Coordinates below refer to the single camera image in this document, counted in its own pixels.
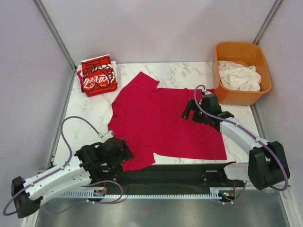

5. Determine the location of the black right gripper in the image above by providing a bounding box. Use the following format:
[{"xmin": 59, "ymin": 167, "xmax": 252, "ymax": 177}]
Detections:
[{"xmin": 180, "ymin": 99, "xmax": 210, "ymax": 125}]

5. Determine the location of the crimson red t-shirt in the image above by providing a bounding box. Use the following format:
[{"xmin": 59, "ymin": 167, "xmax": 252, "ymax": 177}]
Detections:
[{"xmin": 108, "ymin": 72, "xmax": 227, "ymax": 171}]

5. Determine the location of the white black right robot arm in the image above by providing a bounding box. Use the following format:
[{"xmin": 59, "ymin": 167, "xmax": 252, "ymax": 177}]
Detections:
[{"xmin": 181, "ymin": 94, "xmax": 290, "ymax": 191}]

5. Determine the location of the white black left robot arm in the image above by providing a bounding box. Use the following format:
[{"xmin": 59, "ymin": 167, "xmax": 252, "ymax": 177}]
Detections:
[{"xmin": 11, "ymin": 137, "xmax": 134, "ymax": 218}]

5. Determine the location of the white crumpled cloth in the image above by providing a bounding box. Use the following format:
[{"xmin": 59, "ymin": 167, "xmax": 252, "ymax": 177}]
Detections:
[{"xmin": 218, "ymin": 61, "xmax": 261, "ymax": 92}]

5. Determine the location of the orange plastic basket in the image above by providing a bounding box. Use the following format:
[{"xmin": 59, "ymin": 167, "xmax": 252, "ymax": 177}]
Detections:
[{"xmin": 212, "ymin": 42, "xmax": 272, "ymax": 106}]

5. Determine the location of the red Coca-Cola folded shirt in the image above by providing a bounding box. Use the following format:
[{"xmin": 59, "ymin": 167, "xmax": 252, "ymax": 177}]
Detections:
[{"xmin": 81, "ymin": 54, "xmax": 117, "ymax": 92}]

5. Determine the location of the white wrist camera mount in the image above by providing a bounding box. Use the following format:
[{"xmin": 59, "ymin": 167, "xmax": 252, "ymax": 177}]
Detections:
[{"xmin": 201, "ymin": 89, "xmax": 216, "ymax": 98}]

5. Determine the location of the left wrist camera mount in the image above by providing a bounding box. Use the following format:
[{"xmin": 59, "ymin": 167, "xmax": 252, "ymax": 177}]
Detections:
[{"xmin": 99, "ymin": 130, "xmax": 114, "ymax": 143}]

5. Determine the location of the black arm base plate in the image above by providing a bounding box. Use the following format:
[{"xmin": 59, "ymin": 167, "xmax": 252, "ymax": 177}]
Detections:
[{"xmin": 85, "ymin": 164, "xmax": 244, "ymax": 194}]

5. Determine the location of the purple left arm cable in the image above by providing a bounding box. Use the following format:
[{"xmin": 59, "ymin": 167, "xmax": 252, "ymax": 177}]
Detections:
[{"xmin": 2, "ymin": 116, "xmax": 124, "ymax": 216}]

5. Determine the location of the white slotted cable duct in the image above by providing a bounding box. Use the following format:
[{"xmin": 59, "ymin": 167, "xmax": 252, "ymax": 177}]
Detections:
[{"xmin": 56, "ymin": 188, "xmax": 235, "ymax": 200}]

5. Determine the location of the aluminium frame rail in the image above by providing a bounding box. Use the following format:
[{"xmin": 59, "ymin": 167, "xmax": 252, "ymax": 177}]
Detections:
[{"xmin": 24, "ymin": 162, "xmax": 290, "ymax": 190}]

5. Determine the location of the right aluminium corner post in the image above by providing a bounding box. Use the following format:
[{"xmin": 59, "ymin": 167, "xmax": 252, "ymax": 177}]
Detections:
[{"xmin": 252, "ymin": 0, "xmax": 284, "ymax": 45}]

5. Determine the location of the aluminium corner post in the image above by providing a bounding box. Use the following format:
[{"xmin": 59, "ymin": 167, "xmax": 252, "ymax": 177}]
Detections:
[
  {"xmin": 252, "ymin": 0, "xmax": 284, "ymax": 45},
  {"xmin": 32, "ymin": 0, "xmax": 78, "ymax": 71}
]

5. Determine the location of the left aluminium corner post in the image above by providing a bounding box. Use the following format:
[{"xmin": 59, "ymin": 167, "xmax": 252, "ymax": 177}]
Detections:
[{"xmin": 32, "ymin": 0, "xmax": 78, "ymax": 71}]

